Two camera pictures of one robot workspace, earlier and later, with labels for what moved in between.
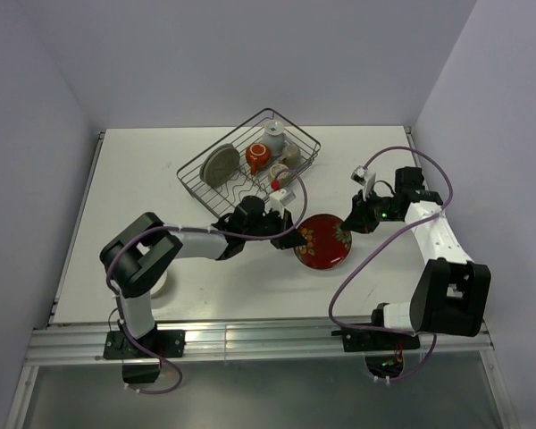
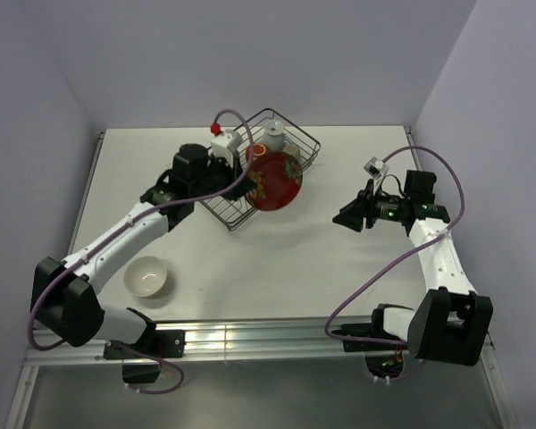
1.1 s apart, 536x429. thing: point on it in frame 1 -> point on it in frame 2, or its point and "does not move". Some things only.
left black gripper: [288, 240] -> [231, 172]
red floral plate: [328, 243] -> [279, 179]
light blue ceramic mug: [274, 136] does not move
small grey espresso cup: [291, 155] does not move
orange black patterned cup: [258, 155] does not move
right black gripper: [353, 223] does not move
